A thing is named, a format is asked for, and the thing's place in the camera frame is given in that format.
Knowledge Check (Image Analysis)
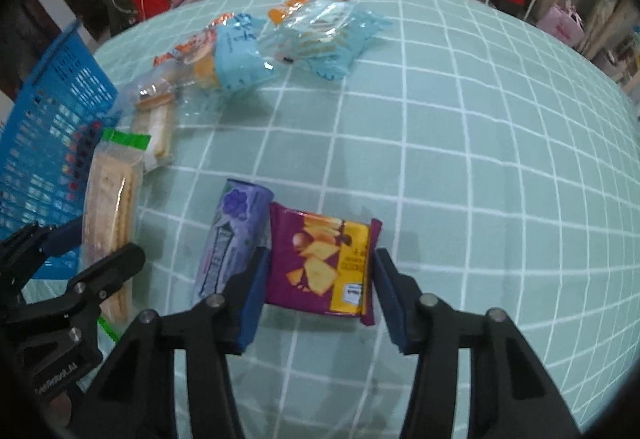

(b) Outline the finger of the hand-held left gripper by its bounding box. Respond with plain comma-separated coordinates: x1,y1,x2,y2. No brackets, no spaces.
0,217,84,297
30,243,147,345

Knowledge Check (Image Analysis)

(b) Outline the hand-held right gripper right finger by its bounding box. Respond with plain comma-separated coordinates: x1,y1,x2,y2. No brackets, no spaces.
372,248,583,439

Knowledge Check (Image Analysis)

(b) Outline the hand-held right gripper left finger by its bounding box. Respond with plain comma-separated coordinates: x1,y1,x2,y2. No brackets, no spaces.
70,246,273,439

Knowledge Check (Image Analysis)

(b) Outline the clear cracker packet green seal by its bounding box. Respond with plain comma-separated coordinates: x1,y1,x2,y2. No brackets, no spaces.
80,129,153,342

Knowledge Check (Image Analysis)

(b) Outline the purple cookie roll packet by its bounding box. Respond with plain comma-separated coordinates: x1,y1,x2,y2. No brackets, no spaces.
191,179,275,307

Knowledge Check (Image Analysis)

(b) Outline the purple yellow cracker packet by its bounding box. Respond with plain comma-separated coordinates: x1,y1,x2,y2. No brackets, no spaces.
264,201,385,327

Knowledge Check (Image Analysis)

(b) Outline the blue plastic basket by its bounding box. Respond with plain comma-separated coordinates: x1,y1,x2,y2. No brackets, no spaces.
0,19,121,281

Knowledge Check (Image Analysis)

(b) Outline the clear sandwich biscuit packet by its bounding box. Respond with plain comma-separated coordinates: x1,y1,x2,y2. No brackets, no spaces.
117,69,221,172

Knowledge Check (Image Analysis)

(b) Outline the orange and blue snack packet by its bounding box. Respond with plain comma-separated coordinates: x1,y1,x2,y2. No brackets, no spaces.
152,13,283,94

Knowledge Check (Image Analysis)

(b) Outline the blue striped clear snack bag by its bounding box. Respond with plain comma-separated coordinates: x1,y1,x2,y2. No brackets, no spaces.
257,0,393,80

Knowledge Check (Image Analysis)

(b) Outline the green checked tablecloth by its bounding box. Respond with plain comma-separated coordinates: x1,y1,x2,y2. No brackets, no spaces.
92,0,640,430

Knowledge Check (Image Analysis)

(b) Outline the black bag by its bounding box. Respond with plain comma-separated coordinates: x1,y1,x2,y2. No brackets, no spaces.
111,0,138,32

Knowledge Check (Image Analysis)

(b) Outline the pink bag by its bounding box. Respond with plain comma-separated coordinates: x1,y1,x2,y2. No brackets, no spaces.
537,1,586,47

